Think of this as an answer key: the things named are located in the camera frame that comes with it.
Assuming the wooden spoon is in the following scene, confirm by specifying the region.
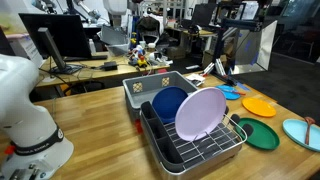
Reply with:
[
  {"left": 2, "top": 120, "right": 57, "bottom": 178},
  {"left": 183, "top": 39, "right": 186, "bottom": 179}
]
[{"left": 304, "top": 117, "right": 315, "bottom": 144}]

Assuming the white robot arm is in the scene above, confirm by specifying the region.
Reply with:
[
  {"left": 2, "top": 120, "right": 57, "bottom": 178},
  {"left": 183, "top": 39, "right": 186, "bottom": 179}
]
[{"left": 0, "top": 54, "right": 74, "bottom": 180}]

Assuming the dark blue plate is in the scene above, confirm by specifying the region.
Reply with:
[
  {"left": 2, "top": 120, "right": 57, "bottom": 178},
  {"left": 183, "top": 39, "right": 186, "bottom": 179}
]
[{"left": 152, "top": 86, "right": 188, "bottom": 123}]

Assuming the pink plate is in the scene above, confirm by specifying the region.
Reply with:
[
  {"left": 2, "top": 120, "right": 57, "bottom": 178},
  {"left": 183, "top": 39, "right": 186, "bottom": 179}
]
[{"left": 175, "top": 87, "right": 226, "bottom": 141}]

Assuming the small blue plate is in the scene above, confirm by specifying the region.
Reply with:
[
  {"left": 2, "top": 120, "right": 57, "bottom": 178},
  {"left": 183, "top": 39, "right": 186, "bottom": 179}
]
[{"left": 217, "top": 85, "right": 240, "bottom": 100}]

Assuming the orange plate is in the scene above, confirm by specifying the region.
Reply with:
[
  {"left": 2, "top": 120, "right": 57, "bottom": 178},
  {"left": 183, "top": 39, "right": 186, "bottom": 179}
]
[{"left": 242, "top": 97, "right": 276, "bottom": 117}]

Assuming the green plate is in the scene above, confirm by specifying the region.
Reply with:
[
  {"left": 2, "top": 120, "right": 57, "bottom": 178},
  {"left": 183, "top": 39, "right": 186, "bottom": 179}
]
[{"left": 235, "top": 118, "right": 280, "bottom": 150}]

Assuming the light blue plate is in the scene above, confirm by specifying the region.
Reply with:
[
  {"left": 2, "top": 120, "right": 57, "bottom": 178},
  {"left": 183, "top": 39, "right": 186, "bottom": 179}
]
[{"left": 282, "top": 119, "right": 320, "bottom": 152}]

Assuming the grey plastic bin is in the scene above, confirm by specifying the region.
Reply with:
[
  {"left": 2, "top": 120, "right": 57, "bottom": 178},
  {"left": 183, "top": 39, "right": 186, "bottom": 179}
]
[{"left": 122, "top": 71, "right": 197, "bottom": 121}]

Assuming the colourful toy pile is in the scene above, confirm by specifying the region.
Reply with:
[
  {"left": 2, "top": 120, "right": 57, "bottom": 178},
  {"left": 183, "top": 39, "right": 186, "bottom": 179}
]
[{"left": 128, "top": 45, "right": 173, "bottom": 68}]

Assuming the wooden desk behind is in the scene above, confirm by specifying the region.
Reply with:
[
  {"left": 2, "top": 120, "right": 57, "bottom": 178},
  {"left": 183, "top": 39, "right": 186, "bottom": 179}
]
[{"left": 36, "top": 52, "right": 169, "bottom": 88}]

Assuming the black power adapter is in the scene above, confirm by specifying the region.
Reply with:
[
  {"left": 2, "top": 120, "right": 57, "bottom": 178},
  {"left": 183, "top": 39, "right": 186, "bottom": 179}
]
[{"left": 103, "top": 61, "right": 117, "bottom": 71}]

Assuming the metal dish rack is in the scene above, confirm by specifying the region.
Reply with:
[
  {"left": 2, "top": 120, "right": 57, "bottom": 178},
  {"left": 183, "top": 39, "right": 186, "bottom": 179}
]
[{"left": 140, "top": 102, "right": 253, "bottom": 180}]

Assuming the white panel board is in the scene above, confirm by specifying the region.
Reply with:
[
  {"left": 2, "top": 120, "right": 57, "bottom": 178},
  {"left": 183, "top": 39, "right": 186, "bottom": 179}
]
[{"left": 232, "top": 20, "right": 277, "bottom": 74}]

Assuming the black computer monitor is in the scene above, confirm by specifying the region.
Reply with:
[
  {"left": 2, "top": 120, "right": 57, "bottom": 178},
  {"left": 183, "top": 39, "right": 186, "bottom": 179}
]
[{"left": 19, "top": 13, "right": 107, "bottom": 74}]

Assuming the blue metal frame stand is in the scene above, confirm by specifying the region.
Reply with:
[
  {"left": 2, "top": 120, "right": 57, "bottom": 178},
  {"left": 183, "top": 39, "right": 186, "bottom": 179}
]
[{"left": 210, "top": 18, "right": 263, "bottom": 86}]

